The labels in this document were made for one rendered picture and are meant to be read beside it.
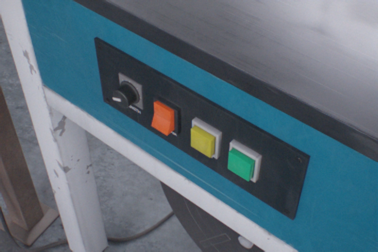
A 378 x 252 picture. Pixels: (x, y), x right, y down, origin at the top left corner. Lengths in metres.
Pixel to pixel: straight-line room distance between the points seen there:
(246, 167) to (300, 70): 0.10
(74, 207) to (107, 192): 0.36
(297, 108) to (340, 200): 0.09
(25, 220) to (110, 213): 0.18
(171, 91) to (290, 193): 0.14
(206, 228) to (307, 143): 0.59
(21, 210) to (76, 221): 0.25
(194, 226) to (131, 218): 0.23
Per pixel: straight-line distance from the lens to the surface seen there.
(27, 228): 1.24
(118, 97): 0.55
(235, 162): 0.49
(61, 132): 0.80
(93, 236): 1.03
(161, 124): 0.53
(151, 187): 1.28
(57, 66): 0.67
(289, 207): 0.51
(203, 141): 0.50
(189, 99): 0.50
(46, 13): 0.62
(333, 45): 0.47
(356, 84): 0.44
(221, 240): 1.01
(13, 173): 1.11
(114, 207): 1.26
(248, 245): 0.88
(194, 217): 1.02
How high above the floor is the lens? 1.02
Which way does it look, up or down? 46 degrees down
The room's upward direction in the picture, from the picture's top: straight up
